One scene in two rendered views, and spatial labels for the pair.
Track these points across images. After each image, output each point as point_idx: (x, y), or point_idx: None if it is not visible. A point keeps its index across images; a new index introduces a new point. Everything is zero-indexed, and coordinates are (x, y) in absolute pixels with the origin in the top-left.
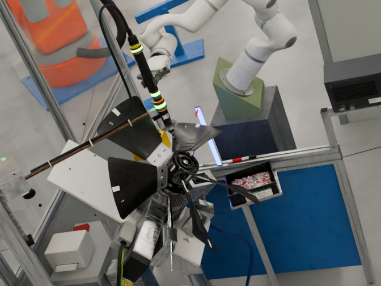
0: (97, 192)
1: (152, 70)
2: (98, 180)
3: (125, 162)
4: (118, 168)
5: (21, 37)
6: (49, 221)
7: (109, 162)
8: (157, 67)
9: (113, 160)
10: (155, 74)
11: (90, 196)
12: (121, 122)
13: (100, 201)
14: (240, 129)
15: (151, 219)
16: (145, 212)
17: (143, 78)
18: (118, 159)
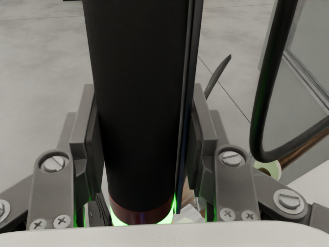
0: (327, 203)
1: (137, 225)
2: None
3: (205, 96)
4: (211, 81)
5: None
6: None
7: (226, 58)
8: (34, 235)
9: (222, 66)
10: (79, 137)
11: (325, 180)
12: (289, 143)
13: (304, 194)
14: None
15: (184, 192)
16: (199, 199)
17: (201, 107)
18: (215, 79)
